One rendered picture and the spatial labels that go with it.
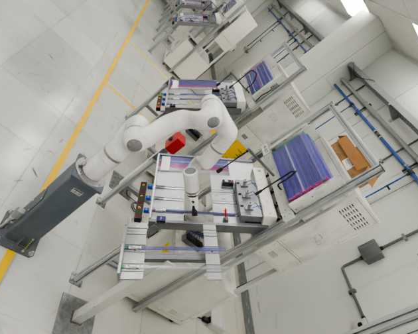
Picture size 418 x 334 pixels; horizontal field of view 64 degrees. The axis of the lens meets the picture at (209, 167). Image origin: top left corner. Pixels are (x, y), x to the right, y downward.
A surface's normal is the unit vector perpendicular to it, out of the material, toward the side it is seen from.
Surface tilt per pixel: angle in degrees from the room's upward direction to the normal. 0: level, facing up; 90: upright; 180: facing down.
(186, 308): 90
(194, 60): 90
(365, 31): 90
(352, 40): 90
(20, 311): 0
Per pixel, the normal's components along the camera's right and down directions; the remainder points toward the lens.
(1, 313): 0.76, -0.54
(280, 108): 0.04, 0.59
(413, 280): -0.66, -0.59
